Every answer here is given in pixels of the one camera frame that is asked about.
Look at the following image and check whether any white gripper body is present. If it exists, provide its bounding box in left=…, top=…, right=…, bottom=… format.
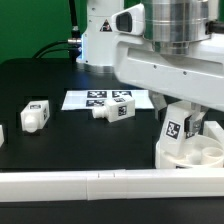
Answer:
left=113, top=34, right=224, bottom=112

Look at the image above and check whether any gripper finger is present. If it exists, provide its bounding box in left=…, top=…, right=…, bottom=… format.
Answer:
left=185, top=104, right=208, bottom=138
left=152, top=93, right=167, bottom=121

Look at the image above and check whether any white round stool seat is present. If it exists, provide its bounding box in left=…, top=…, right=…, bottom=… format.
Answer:
left=155, top=135, right=224, bottom=169

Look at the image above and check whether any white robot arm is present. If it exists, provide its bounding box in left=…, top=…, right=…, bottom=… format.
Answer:
left=79, top=0, right=224, bottom=133

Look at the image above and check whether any white right fence block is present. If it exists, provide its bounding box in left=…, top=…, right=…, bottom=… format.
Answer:
left=203, top=121, right=224, bottom=147

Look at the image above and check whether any white fence block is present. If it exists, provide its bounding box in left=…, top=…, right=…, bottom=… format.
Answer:
left=0, top=125, right=4, bottom=147
left=203, top=121, right=224, bottom=147

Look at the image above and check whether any white marker sheet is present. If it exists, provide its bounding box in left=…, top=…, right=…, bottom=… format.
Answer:
left=62, top=90, right=153, bottom=110

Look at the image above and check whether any white left fence block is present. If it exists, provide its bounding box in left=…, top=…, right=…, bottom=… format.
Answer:
left=0, top=125, right=4, bottom=147

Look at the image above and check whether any white front fence rail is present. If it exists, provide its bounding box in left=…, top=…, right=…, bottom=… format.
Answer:
left=0, top=168, right=224, bottom=202

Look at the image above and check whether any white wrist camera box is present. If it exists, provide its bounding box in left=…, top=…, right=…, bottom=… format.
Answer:
left=111, top=3, right=145, bottom=36

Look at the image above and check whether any black cable on base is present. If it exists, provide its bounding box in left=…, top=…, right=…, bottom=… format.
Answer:
left=32, top=0, right=83, bottom=60

